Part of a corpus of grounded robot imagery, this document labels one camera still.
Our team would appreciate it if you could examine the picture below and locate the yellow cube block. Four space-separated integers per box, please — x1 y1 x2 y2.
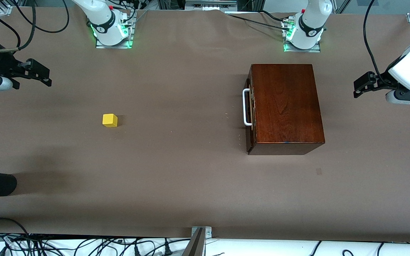
102 114 118 128

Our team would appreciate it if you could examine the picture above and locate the wooden drawer with white handle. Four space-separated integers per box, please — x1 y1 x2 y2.
243 68 255 151

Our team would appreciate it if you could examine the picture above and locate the dark wooden drawer cabinet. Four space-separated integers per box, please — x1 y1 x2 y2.
247 64 325 155

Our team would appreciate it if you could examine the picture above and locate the grey metal rack unit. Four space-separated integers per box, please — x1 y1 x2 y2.
185 0 238 11

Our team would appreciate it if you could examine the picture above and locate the black cable with metal plug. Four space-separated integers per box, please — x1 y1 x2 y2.
0 0 36 53

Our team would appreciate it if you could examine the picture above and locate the looping black arm cable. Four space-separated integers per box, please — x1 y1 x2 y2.
11 0 70 34

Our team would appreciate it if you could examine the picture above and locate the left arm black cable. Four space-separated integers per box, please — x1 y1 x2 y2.
363 0 390 86

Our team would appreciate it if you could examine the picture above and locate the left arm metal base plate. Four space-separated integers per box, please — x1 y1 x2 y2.
283 18 322 53

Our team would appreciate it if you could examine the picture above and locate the long black base cable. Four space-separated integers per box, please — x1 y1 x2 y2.
225 12 291 31

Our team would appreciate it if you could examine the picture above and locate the small metal corner bracket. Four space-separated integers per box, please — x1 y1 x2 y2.
191 226 212 238

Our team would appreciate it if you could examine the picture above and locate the dark camera support bar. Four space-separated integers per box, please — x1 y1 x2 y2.
182 228 205 256

